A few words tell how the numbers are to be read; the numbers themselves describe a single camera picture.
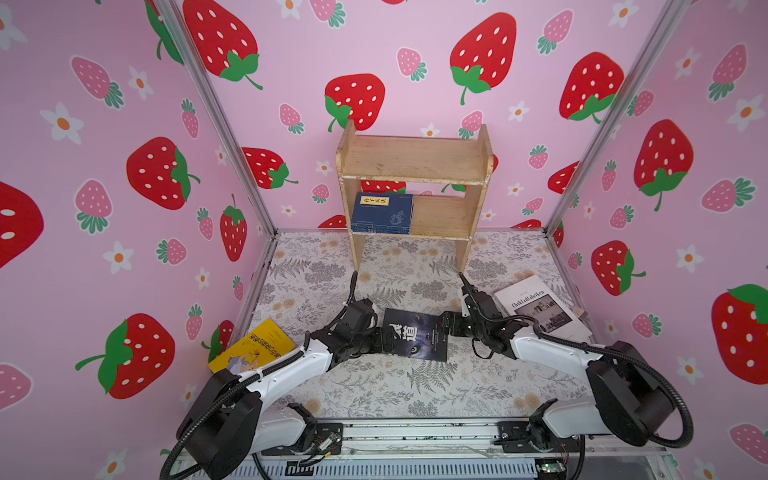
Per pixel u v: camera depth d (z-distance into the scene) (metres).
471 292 0.73
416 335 0.91
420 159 0.82
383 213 0.91
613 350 0.47
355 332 0.66
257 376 0.46
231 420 0.41
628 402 0.43
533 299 0.97
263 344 0.90
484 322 0.69
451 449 0.73
